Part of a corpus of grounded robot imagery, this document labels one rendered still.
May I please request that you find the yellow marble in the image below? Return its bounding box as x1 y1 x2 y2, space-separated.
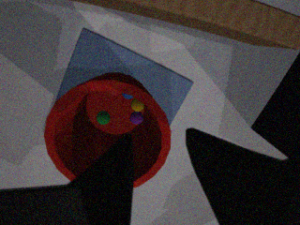
130 98 144 112

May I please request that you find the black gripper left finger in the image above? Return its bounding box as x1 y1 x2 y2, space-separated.
0 134 134 225

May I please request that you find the red cup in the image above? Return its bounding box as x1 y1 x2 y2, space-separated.
44 72 172 188

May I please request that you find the purple marble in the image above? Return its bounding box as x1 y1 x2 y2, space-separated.
130 112 143 125

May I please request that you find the green marble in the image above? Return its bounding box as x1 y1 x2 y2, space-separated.
97 111 110 125

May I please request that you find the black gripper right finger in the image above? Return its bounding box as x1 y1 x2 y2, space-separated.
186 127 300 225

